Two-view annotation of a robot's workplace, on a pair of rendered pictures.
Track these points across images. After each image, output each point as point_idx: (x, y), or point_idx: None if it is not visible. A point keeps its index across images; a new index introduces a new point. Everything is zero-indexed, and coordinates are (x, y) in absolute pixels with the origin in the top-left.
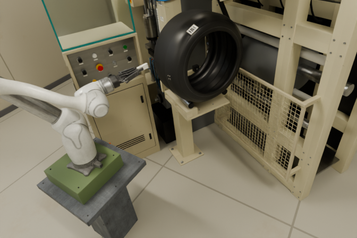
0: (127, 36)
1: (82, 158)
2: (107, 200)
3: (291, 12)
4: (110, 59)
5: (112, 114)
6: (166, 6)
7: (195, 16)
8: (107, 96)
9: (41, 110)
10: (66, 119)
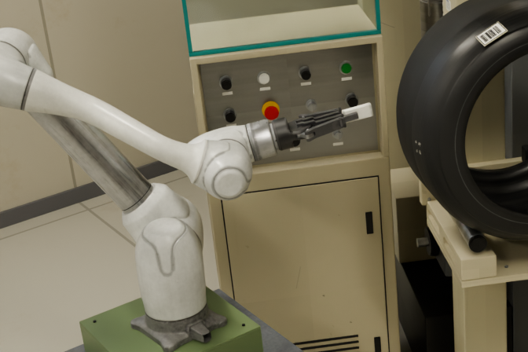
0: (354, 42)
1: (168, 303)
2: None
3: None
4: (302, 93)
5: (278, 247)
6: None
7: (510, 5)
8: (274, 193)
9: (111, 174)
10: (157, 207)
